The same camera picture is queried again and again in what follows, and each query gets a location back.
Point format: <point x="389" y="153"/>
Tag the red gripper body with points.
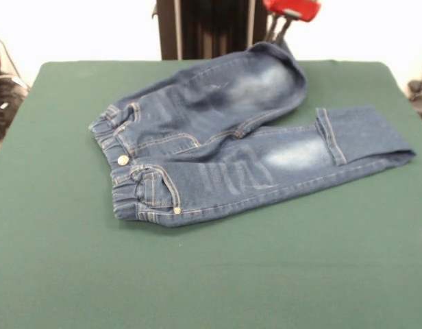
<point x="300" y="8"/>

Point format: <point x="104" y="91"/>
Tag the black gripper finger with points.
<point x="283" y="30"/>
<point x="271" y="29"/>

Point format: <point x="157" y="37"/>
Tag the blue denim jeans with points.
<point x="214" y="154"/>

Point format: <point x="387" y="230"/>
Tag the black floor device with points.
<point x="416" y="85"/>

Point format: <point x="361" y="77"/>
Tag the black equipment pile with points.
<point x="5" y="103"/>

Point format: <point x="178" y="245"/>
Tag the dark green table cloth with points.
<point x="94" y="274"/>

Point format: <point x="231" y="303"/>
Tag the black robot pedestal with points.
<point x="214" y="31"/>

